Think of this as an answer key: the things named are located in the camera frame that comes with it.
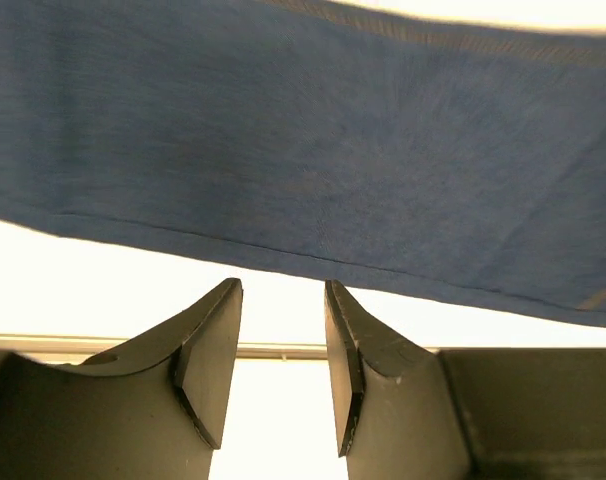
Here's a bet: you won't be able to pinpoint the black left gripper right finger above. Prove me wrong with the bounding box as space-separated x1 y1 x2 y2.
324 280 606 480

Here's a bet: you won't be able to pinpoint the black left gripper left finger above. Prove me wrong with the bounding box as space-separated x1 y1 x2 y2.
0 278 243 479

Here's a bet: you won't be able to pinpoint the dark blue denim trousers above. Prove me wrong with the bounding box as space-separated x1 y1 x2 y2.
0 1 606 327

